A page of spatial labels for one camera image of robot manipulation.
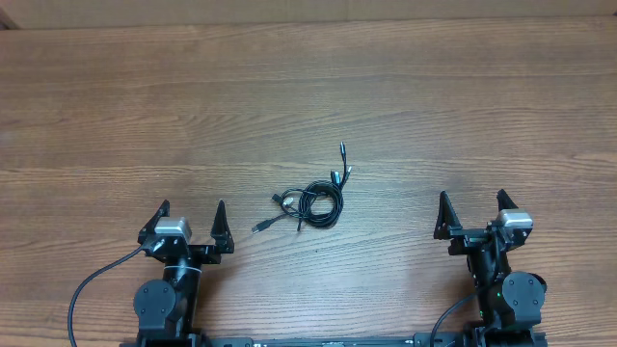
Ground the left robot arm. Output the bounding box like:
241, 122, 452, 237
133, 200, 234, 346

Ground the black USB cable bundle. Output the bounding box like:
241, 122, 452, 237
251, 141, 353, 235

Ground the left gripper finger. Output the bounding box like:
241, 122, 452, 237
138, 200, 170, 241
210, 200, 235, 254

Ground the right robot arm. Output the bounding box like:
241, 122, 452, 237
428, 190, 548, 346

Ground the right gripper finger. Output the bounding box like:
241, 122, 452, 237
433, 191, 462, 240
496, 189, 519, 211

